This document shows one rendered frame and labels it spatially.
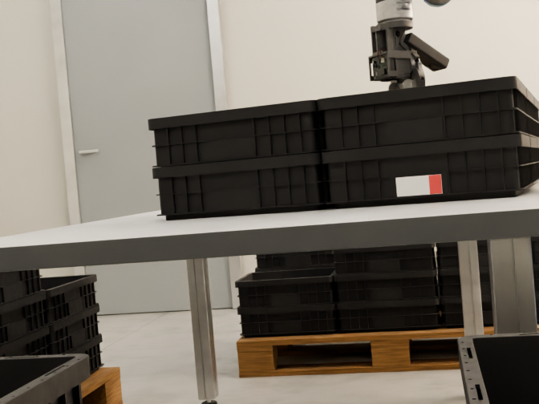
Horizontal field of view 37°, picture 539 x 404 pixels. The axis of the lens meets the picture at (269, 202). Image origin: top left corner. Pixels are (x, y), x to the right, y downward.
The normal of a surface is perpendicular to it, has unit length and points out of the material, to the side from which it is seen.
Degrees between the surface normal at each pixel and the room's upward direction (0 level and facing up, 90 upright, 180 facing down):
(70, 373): 90
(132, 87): 90
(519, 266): 90
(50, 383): 90
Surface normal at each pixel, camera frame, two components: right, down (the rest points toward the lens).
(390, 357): -0.18, 0.04
